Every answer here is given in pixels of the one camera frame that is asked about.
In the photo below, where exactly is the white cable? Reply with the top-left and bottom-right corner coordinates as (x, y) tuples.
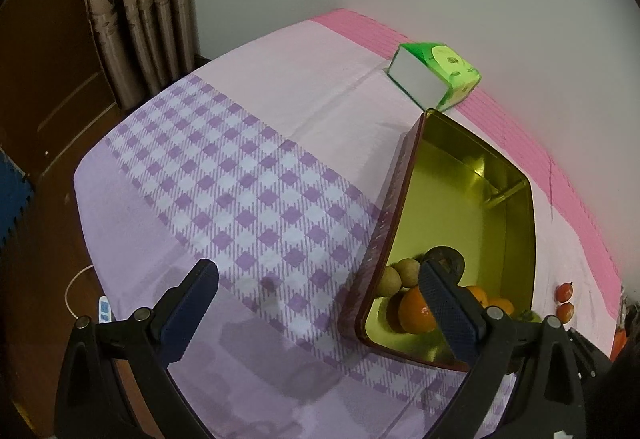
(64, 264), (96, 321)

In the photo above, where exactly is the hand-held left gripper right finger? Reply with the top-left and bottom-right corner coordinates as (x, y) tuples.
(419, 259), (587, 439)

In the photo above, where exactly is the pink mat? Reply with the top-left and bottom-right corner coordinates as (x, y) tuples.
(307, 9), (624, 321)

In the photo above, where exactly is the blue foam mat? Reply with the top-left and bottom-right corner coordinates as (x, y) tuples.
(0, 146), (37, 251)

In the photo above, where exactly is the orange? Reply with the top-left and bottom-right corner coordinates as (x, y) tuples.
(487, 297), (516, 318)
(398, 286), (444, 335)
(465, 285), (490, 311)

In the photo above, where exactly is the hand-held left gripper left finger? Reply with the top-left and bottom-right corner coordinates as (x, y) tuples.
(54, 259), (220, 439)

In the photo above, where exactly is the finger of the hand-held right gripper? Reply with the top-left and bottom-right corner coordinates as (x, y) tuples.
(569, 328), (613, 378)

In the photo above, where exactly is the brown wooden door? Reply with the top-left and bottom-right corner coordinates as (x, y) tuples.
(0, 0), (127, 180)

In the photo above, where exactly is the purple checkered cloth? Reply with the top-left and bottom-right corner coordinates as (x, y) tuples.
(73, 19), (621, 439)

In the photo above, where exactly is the dark brown round fruit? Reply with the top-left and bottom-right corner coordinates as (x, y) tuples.
(424, 245), (464, 281)

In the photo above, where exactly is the maroon tin box gold interior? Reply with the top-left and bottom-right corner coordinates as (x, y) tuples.
(337, 109), (537, 373)

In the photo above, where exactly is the beige patterned curtain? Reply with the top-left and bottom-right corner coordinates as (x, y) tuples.
(75, 0), (202, 112)

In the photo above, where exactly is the green tissue pack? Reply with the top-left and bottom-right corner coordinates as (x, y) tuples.
(387, 41), (483, 112)

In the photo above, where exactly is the olive green round fruit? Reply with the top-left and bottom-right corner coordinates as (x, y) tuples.
(376, 266), (403, 299)
(391, 258), (422, 288)

